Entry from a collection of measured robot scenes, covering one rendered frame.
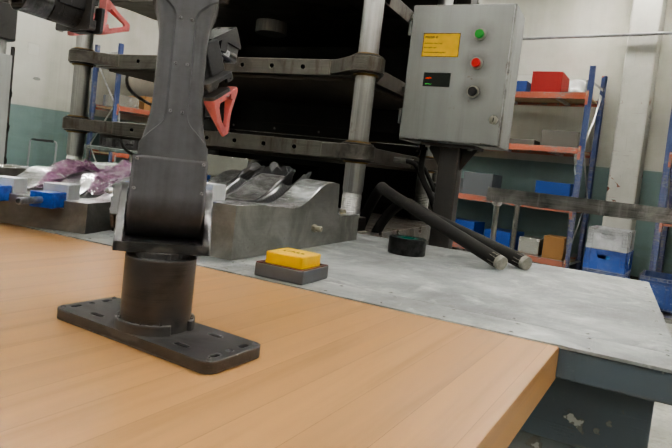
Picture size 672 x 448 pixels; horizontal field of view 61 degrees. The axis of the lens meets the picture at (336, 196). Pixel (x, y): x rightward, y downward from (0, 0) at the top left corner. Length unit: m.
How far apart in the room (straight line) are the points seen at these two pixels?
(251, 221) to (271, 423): 0.60
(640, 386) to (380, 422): 0.36
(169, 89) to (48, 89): 8.37
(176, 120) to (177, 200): 0.08
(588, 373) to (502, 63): 1.12
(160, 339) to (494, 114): 1.30
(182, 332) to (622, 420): 0.51
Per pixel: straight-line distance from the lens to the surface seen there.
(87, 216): 1.11
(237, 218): 0.94
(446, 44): 1.74
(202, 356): 0.49
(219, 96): 0.92
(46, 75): 8.92
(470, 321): 0.74
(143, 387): 0.45
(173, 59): 0.59
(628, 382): 0.72
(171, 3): 0.62
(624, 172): 7.09
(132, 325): 0.53
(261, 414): 0.42
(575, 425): 0.78
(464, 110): 1.69
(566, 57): 7.73
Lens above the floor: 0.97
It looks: 3 degrees down
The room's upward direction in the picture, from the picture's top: 6 degrees clockwise
